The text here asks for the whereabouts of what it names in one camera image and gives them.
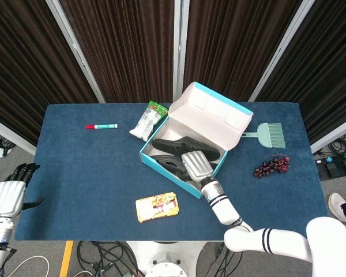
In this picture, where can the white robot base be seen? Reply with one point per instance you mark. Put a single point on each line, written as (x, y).
(167, 259)

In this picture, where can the pale green hand brush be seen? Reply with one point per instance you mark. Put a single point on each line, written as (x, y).
(272, 135)

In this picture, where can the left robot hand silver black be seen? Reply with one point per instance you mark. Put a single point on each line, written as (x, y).
(8, 199)

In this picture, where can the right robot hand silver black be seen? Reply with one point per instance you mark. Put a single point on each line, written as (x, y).
(196, 166)

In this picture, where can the light blue shoe box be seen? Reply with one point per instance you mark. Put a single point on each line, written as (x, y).
(210, 121)

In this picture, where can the yellow snack pack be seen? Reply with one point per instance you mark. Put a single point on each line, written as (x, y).
(157, 206)

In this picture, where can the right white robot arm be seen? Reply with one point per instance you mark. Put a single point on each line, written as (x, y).
(225, 207)

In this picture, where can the blue table mat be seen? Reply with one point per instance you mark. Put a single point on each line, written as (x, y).
(89, 179)

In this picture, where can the white frame post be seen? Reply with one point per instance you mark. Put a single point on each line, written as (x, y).
(282, 49)
(180, 49)
(75, 49)

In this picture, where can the dark red grape bunch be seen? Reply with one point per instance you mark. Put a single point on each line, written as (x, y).
(271, 168)

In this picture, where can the white sneaker of person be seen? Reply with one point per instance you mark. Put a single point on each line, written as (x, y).
(338, 207)

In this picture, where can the dark brown curtain panel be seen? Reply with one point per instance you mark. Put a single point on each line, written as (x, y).
(325, 72)
(233, 49)
(26, 72)
(124, 49)

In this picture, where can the white frame rail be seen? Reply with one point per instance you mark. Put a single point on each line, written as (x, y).
(11, 135)
(334, 134)

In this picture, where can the green white snack bag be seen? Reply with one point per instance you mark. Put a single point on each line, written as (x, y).
(147, 124)

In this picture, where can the yellow floor tape strip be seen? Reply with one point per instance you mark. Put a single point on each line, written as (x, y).
(65, 259)

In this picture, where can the red green marker pen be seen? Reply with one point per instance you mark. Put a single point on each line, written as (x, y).
(103, 126)

